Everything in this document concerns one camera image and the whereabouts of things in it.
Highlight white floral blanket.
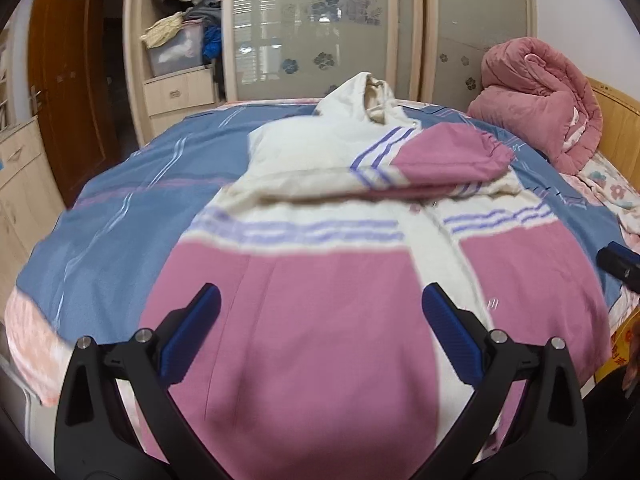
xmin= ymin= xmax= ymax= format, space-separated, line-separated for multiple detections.
xmin=565 ymin=152 xmax=640 ymax=241

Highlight beige crumpled cloth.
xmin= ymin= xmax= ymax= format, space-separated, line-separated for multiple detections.
xmin=140 ymin=11 xmax=186 ymax=50

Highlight grey folded clothes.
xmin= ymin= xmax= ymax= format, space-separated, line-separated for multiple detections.
xmin=182 ymin=5 xmax=221 ymax=28

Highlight rolled pink quilt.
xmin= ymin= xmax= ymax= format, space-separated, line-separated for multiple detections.
xmin=467 ymin=37 xmax=603 ymax=176

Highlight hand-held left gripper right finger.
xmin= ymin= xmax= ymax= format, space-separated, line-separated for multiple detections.
xmin=421 ymin=282 xmax=588 ymax=480

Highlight wooden headboard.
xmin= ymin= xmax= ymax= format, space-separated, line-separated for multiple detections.
xmin=585 ymin=77 xmax=640 ymax=173

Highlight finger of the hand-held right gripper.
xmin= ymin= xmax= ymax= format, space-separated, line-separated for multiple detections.
xmin=595 ymin=241 xmax=640 ymax=293

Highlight light wooden cabinet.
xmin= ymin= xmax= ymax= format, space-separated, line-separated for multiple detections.
xmin=0 ymin=115 xmax=68 ymax=306

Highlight light wooden wardrobe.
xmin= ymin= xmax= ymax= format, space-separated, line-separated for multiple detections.
xmin=122 ymin=0 xmax=538 ymax=146

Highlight frosted floral sliding wardrobe door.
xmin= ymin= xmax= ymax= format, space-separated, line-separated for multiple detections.
xmin=420 ymin=0 xmax=538 ymax=111
xmin=222 ymin=0 xmax=423 ymax=103

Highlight pink and white hooded jacket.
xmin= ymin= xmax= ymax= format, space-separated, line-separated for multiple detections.
xmin=137 ymin=72 xmax=613 ymax=480

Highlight yellow and red bag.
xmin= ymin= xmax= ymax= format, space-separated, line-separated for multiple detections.
xmin=597 ymin=305 xmax=640 ymax=376

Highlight brown wooden door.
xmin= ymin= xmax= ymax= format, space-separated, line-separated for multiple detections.
xmin=27 ymin=0 xmax=126 ymax=211

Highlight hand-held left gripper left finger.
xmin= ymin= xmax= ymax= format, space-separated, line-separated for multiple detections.
xmin=54 ymin=282 xmax=223 ymax=480

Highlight blue striped blanket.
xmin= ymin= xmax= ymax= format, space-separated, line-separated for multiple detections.
xmin=15 ymin=102 xmax=626 ymax=356

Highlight blue garment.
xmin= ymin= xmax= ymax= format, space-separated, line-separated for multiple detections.
xmin=201 ymin=24 xmax=223 ymax=61

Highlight clear plastic storage box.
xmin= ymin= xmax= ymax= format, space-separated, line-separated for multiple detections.
xmin=147 ymin=27 xmax=208 ymax=78

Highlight wardrobe drawer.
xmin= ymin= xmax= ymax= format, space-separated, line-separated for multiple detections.
xmin=142 ymin=67 xmax=217 ymax=116
xmin=150 ymin=109 xmax=221 ymax=137

